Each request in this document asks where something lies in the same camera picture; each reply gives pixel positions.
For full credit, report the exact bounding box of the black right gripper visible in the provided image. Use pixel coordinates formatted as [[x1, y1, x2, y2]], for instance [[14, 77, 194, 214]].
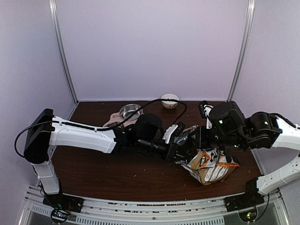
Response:
[[188, 126, 246, 150]]

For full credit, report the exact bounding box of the pet food bag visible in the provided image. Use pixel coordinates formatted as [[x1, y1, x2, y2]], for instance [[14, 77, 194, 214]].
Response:
[[175, 125, 240, 185]]

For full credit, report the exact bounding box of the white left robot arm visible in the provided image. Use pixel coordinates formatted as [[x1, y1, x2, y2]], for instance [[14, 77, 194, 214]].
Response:
[[23, 109, 188, 208]]

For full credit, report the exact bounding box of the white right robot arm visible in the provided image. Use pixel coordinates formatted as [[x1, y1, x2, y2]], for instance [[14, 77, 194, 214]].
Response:
[[196, 101, 300, 207]]

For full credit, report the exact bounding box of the pink double pet feeder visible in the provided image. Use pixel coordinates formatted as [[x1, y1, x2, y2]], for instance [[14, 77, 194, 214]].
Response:
[[103, 112, 137, 127]]

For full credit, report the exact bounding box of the white floral ceramic bowl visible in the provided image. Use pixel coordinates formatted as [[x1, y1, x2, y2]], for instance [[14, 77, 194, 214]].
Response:
[[161, 94, 179, 109]]

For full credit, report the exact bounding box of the rear steel feeder bowl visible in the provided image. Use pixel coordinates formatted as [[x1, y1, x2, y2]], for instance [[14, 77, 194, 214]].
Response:
[[119, 104, 143, 121]]

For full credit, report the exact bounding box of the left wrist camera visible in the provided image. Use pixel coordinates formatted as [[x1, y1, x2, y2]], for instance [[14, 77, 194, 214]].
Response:
[[162, 121, 186, 144]]

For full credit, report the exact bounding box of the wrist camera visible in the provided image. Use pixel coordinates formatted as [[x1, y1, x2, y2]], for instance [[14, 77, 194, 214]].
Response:
[[162, 121, 186, 144], [198, 101, 214, 129]]

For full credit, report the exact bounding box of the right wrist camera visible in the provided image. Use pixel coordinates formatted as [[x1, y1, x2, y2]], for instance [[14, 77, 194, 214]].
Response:
[[198, 101, 214, 129]]

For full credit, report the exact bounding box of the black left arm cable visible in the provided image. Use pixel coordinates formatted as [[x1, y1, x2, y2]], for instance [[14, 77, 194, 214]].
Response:
[[14, 98, 188, 158]]

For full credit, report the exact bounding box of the front aluminium rail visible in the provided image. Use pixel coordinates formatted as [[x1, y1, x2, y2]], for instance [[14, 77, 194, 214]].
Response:
[[23, 185, 289, 225]]

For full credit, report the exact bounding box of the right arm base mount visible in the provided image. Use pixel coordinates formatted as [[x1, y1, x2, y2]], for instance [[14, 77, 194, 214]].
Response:
[[224, 193, 264, 224]]

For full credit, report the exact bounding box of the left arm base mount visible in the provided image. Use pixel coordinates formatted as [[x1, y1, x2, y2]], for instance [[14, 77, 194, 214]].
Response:
[[43, 194, 84, 224]]

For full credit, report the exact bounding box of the right aluminium frame post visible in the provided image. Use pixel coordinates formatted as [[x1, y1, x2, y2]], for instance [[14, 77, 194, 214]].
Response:
[[227, 0, 256, 101]]

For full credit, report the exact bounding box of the aluminium frame post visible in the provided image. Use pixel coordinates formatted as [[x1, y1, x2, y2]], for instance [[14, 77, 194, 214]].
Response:
[[227, 0, 256, 101], [49, 0, 79, 104]]

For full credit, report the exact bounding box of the left aluminium frame post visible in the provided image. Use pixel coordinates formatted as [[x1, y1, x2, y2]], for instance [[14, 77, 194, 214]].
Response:
[[49, 0, 79, 104]]

